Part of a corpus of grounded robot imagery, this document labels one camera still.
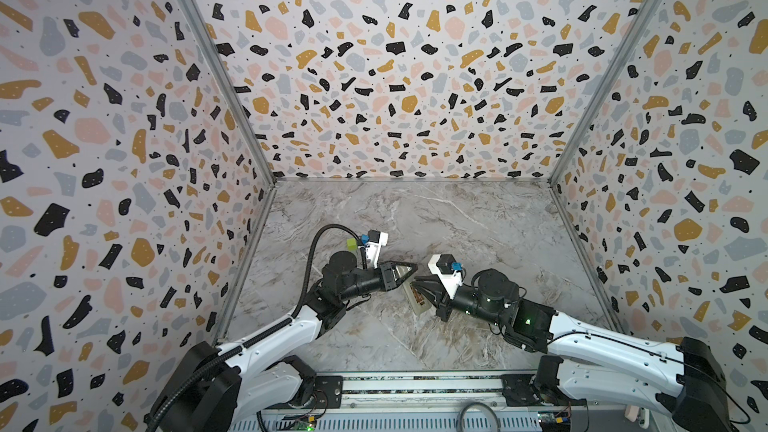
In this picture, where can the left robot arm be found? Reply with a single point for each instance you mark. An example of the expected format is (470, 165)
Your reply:
(216, 386)

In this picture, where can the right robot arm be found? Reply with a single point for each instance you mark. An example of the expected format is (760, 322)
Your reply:
(582, 362)

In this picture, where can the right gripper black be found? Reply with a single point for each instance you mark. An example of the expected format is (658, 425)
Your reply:
(441, 299)

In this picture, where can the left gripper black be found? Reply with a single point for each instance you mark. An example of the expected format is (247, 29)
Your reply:
(387, 275)

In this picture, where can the white remote control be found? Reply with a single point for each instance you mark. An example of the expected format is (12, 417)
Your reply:
(416, 300)

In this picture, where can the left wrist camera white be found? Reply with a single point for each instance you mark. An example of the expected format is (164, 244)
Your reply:
(372, 244)

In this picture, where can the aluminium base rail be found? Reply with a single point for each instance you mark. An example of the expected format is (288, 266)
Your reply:
(424, 401)

